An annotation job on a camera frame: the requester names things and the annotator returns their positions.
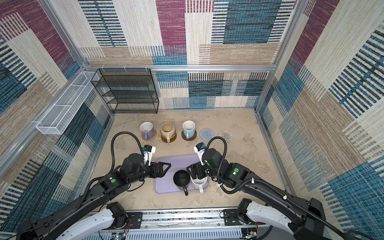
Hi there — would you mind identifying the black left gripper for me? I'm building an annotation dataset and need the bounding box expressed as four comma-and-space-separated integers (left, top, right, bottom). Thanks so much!
128, 160, 171, 186

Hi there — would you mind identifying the black ceramic mug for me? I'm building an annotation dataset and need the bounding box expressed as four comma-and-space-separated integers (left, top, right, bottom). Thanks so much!
173, 170, 191, 196

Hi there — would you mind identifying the white ceramic mug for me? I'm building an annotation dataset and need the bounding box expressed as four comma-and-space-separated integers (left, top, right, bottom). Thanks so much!
191, 177, 209, 194

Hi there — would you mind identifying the brown wooden round coaster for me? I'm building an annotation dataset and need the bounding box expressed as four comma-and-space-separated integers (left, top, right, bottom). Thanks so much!
182, 131, 197, 141

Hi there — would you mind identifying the blue-grey woven round coaster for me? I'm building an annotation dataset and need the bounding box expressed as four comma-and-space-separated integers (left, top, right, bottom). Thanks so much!
199, 128, 215, 141

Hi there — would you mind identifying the tan wicker round coaster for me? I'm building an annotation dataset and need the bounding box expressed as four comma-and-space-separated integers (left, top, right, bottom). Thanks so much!
141, 130, 158, 142

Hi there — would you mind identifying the light blue handled mug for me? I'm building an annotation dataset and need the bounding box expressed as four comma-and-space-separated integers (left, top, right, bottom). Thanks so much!
183, 121, 196, 139

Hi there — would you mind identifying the beige ceramic mug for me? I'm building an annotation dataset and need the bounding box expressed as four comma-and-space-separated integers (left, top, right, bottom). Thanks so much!
161, 123, 177, 140

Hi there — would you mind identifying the clear patterned glass coaster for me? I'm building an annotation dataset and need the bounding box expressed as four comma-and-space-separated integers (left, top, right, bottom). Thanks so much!
218, 130, 233, 143

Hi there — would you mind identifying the lavender mug white inside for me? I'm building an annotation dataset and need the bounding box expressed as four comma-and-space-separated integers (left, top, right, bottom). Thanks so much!
140, 122, 156, 141

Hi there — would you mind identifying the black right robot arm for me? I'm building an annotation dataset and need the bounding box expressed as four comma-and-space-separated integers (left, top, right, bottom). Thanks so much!
187, 143, 325, 240

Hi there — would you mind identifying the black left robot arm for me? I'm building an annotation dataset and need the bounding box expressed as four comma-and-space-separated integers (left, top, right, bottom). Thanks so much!
16, 162, 172, 240

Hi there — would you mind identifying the lavender plastic tray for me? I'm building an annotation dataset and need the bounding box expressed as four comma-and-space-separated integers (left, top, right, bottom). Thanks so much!
155, 154, 200, 194

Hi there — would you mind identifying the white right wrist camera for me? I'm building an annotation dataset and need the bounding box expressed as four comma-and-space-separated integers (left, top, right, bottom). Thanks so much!
194, 142, 206, 165

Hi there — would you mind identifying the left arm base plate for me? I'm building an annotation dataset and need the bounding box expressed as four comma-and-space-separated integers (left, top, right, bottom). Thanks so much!
105, 212, 143, 231

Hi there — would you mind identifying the aluminium front rail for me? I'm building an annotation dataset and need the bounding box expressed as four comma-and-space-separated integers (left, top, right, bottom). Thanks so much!
50, 206, 307, 240

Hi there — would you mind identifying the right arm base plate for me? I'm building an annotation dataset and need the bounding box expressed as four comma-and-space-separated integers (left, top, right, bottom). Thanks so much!
219, 209, 245, 226

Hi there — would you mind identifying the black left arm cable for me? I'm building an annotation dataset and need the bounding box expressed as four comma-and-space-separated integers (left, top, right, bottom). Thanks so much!
74, 131, 145, 211

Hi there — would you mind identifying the black wire mesh shelf rack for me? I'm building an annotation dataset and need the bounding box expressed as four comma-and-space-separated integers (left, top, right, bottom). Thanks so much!
91, 68, 159, 114

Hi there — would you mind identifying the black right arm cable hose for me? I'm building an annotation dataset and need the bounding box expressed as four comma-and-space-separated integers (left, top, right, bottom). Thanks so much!
251, 178, 376, 240

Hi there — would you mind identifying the white wire mesh wall basket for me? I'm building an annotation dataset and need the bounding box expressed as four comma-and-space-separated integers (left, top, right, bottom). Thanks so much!
36, 72, 95, 135

